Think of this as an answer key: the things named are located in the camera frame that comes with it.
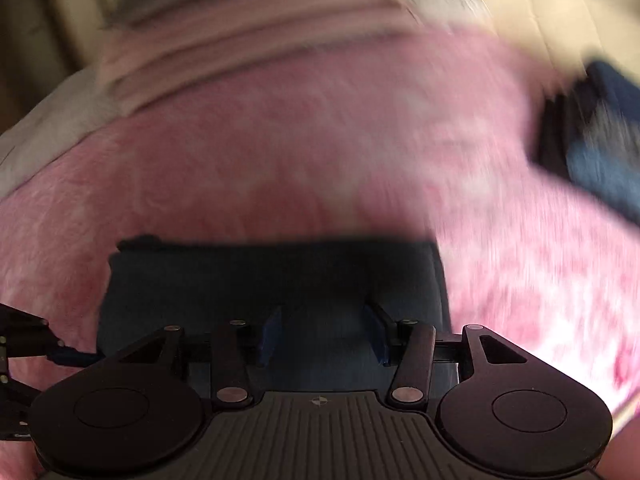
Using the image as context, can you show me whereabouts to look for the navy folded garment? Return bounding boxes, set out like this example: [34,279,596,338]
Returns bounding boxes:
[582,59,640,123]

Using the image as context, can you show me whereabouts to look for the blue denim folded garment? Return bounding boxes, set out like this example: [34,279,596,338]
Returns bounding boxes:
[567,110,640,223]

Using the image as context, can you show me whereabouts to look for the pink floral blanket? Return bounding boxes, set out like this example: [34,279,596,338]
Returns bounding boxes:
[0,25,640,480]

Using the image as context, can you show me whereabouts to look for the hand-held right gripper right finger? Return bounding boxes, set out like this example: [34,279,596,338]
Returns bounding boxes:
[364,302,531,407]

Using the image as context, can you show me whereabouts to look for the dark blue pants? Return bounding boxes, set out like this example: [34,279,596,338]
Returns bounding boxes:
[97,234,462,397]

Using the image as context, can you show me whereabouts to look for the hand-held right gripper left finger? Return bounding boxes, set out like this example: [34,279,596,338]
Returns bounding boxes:
[114,305,283,407]

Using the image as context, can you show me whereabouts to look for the grey bed sheet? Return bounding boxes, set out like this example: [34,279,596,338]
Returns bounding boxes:
[0,67,118,198]

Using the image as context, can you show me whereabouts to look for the grey folded garment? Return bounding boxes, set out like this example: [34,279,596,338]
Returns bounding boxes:
[570,82,640,156]

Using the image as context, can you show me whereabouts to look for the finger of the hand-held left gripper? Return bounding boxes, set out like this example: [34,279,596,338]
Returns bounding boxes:
[0,374,48,442]
[0,302,98,367]

